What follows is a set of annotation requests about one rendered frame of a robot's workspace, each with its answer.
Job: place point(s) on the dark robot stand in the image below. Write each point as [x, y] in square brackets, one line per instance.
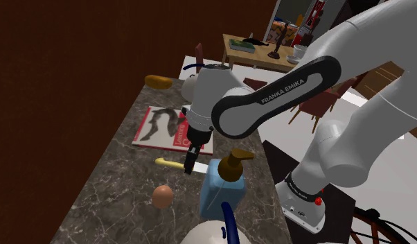
[279, 162]

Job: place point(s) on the brown bread loaf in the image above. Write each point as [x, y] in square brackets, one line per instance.
[158, 82]

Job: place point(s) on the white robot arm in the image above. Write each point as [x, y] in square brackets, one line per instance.
[360, 50]

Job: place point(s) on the red chair wooden legs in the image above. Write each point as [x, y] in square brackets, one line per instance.
[316, 103]

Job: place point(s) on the wooden side table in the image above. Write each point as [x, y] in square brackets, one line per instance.
[262, 55]

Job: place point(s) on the brown egg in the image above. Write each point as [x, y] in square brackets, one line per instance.
[162, 196]

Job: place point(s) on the dark red chair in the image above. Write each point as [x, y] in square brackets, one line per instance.
[199, 54]

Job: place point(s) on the dark curved frame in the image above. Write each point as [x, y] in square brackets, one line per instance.
[374, 219]

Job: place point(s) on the red and white book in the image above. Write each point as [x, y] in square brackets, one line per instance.
[158, 135]

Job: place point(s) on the blue soap dispenser brown pump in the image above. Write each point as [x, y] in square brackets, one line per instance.
[222, 199]

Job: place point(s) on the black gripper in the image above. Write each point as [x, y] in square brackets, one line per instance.
[199, 136]

